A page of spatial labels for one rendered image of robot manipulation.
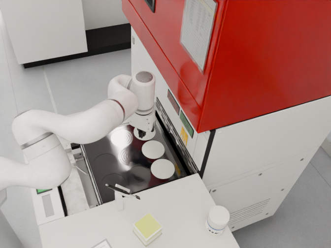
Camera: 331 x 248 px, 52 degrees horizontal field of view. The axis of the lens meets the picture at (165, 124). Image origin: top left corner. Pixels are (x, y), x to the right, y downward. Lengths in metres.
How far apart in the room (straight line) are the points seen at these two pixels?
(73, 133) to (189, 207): 0.56
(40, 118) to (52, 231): 0.46
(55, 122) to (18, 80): 2.37
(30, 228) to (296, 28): 1.94
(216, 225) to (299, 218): 1.45
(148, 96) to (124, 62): 2.13
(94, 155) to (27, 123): 0.58
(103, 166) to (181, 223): 0.42
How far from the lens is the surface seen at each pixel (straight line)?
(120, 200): 1.22
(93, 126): 0.93
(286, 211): 2.58
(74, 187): 1.45
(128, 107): 1.07
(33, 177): 1.01
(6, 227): 1.84
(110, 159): 1.48
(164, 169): 1.46
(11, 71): 3.43
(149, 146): 1.52
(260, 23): 0.96
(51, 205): 1.34
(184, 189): 1.34
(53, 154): 0.99
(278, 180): 1.91
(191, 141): 1.36
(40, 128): 0.97
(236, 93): 1.10
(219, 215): 1.20
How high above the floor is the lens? 2.11
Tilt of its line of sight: 49 degrees down
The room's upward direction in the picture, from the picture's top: 6 degrees clockwise
